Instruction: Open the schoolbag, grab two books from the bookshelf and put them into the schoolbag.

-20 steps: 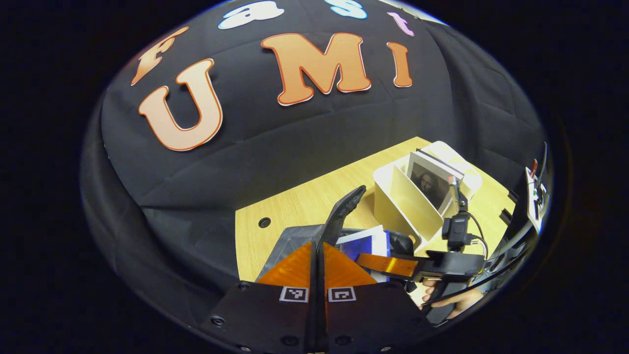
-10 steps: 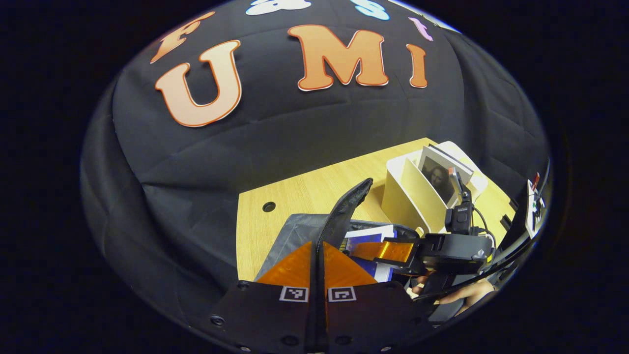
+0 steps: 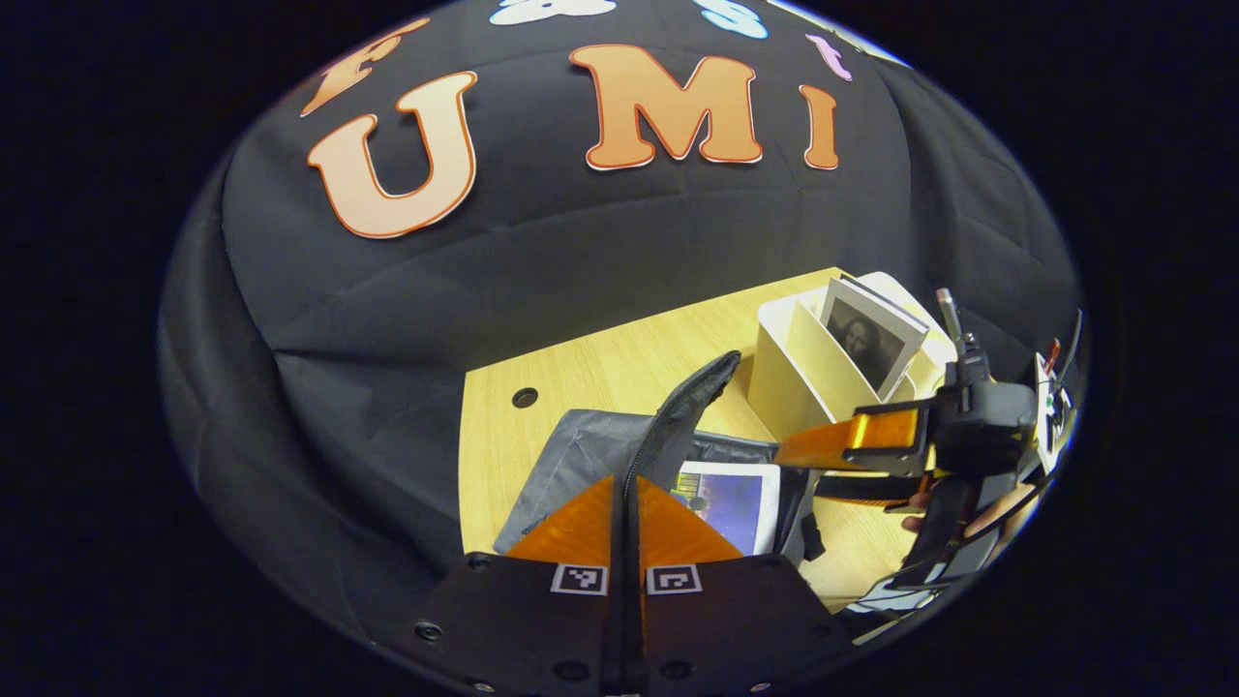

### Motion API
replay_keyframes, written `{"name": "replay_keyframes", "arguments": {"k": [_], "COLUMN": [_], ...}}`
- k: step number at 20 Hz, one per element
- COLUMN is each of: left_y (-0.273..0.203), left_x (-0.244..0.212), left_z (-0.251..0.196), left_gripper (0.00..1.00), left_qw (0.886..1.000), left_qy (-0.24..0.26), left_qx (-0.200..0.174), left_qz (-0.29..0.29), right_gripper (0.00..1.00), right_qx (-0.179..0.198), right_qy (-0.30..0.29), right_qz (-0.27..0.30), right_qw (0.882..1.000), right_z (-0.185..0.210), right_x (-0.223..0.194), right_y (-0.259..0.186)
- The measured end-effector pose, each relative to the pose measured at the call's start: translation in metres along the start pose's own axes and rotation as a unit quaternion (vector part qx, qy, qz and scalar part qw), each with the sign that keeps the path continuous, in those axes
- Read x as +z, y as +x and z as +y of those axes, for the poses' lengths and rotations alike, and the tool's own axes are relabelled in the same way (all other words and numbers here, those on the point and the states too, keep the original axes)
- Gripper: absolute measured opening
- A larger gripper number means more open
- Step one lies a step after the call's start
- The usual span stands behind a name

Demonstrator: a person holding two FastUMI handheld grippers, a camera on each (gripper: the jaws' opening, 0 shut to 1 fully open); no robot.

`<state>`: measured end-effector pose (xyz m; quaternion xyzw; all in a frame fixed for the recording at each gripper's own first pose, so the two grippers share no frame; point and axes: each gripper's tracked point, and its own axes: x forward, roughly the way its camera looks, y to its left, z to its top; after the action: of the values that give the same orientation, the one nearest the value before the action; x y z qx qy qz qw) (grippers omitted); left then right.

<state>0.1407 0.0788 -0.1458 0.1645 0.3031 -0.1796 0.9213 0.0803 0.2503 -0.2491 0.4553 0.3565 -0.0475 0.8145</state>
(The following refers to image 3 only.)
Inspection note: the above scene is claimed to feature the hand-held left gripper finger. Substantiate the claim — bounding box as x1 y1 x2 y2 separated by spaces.
392 474 626 697
626 474 855 697

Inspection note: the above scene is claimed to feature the white bookshelf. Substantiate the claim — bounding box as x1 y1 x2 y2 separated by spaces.
747 271 959 443

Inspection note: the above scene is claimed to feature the portrait cover book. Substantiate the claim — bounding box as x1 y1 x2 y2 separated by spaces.
818 276 930 404

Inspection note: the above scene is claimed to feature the purple cover book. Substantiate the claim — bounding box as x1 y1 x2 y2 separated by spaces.
675 462 781 558

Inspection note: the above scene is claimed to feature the grey schoolbag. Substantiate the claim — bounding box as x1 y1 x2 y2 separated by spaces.
494 350 824 567

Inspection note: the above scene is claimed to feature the white electronics board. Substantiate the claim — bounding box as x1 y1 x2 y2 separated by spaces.
1034 312 1083 475

